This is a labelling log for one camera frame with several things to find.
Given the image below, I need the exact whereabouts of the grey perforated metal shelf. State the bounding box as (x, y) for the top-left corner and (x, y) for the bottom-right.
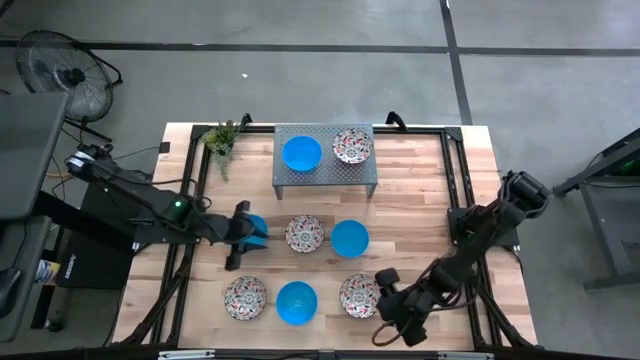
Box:
(272, 123), (379, 201)

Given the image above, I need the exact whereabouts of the green potted plant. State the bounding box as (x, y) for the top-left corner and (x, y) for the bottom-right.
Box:
(201, 118), (246, 182)

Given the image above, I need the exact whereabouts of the black computer mouse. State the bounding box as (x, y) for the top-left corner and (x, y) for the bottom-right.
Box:
(0, 267), (24, 319)

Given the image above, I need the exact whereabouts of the grey desk surface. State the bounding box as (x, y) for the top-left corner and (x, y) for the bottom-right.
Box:
(0, 91), (70, 222)
(0, 215), (53, 344)

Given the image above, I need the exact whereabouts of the black cable loop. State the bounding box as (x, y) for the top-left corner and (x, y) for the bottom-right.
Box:
(372, 319), (402, 347)

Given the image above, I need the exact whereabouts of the blue plastic mini bowl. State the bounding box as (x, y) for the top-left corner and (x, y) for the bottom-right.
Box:
(275, 280), (319, 326)
(281, 135), (324, 174)
(330, 219), (371, 260)
(239, 213), (270, 250)

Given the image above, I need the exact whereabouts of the floral mini bowl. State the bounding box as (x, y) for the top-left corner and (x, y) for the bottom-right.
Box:
(223, 275), (268, 322)
(339, 272), (381, 320)
(284, 214), (326, 254)
(332, 127), (375, 165)

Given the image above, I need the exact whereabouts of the black tool cabinet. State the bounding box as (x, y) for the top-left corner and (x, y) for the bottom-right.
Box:
(54, 182), (139, 291)

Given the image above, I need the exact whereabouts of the white metal bracket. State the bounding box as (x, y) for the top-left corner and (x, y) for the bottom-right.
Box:
(158, 349), (216, 360)
(438, 351), (495, 360)

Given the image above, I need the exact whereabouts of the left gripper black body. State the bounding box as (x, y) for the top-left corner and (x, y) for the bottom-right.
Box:
(214, 199), (251, 272)

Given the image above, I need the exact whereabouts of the yellow and blue canister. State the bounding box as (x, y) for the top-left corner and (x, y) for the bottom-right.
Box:
(34, 258), (61, 286)

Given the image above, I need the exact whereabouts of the black floor fan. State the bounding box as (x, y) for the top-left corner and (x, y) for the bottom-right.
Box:
(13, 28), (124, 144)

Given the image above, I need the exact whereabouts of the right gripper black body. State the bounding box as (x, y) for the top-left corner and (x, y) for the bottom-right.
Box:
(375, 267), (436, 349)

